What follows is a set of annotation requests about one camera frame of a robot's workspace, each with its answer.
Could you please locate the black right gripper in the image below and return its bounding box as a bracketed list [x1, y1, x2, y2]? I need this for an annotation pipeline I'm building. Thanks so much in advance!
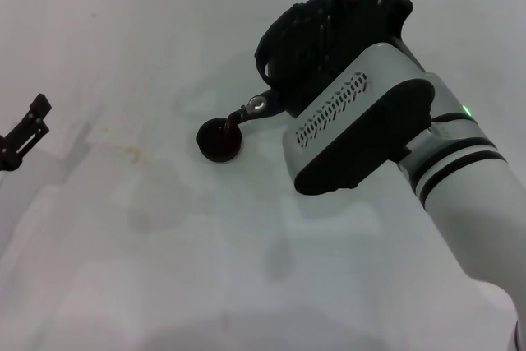
[287, 0, 413, 81]

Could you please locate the black round teapot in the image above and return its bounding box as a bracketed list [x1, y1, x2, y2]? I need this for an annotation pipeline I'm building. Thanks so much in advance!
[228, 0, 332, 122]

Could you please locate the small black teacup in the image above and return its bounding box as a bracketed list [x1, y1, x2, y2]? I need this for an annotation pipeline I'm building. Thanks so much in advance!
[196, 118, 244, 164]

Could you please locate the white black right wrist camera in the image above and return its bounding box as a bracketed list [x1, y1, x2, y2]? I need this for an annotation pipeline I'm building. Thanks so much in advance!
[283, 42, 436, 196]

